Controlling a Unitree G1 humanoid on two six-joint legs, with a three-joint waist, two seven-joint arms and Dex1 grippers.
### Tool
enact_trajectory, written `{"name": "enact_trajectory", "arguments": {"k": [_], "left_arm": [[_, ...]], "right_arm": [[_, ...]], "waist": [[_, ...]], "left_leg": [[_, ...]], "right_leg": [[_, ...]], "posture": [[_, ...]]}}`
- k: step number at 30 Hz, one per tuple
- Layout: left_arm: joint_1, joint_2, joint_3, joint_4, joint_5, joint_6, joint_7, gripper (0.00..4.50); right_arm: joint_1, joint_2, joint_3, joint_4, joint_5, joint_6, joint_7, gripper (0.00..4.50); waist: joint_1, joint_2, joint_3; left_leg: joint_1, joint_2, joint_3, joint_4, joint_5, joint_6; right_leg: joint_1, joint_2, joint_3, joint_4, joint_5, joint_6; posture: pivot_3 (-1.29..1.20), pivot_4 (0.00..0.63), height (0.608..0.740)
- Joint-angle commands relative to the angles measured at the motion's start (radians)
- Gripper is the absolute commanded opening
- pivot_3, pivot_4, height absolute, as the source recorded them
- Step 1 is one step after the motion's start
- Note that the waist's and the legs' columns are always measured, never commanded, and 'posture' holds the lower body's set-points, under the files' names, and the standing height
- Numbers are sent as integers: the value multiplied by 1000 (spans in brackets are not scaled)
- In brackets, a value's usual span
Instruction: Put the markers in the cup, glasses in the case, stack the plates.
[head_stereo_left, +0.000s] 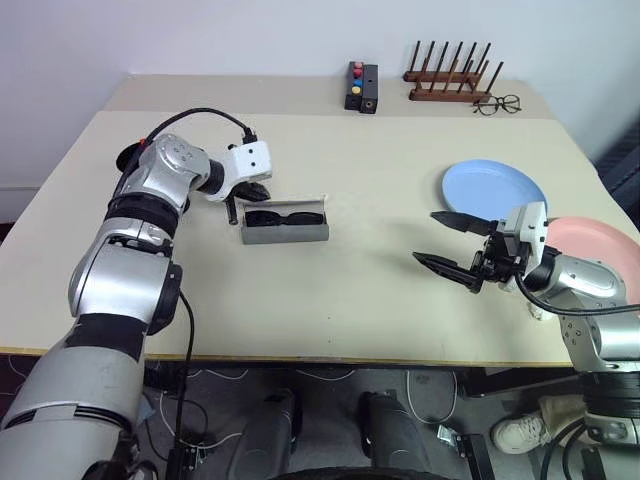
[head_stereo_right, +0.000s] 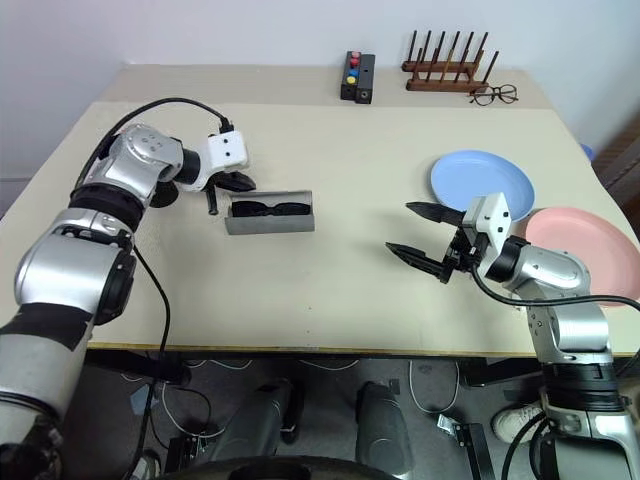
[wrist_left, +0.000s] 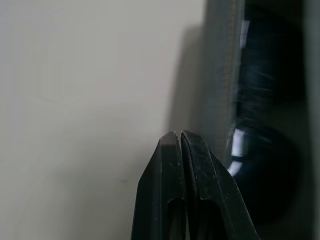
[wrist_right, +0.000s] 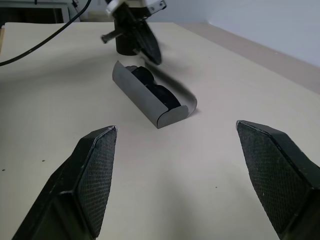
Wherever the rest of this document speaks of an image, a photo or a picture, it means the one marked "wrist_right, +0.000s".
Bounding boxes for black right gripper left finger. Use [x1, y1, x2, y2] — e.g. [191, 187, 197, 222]
[11, 124, 119, 240]

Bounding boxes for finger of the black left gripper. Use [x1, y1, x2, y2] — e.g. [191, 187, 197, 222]
[136, 21, 163, 66]

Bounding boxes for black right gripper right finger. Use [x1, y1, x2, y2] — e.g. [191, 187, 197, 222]
[235, 119, 320, 240]

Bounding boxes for grey glasses case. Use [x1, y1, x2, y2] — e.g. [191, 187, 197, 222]
[111, 59, 198, 130]

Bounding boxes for black sunglasses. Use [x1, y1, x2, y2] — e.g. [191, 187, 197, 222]
[124, 65, 182, 110]

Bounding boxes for black cylindrical pen holder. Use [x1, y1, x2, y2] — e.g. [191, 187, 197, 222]
[115, 34, 142, 56]

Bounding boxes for dark background cabinet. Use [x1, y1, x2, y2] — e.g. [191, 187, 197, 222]
[0, 6, 63, 25]

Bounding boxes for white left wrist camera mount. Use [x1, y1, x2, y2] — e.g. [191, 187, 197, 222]
[104, 0, 130, 16]

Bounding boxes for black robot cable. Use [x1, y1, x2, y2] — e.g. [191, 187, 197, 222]
[0, 0, 92, 67]

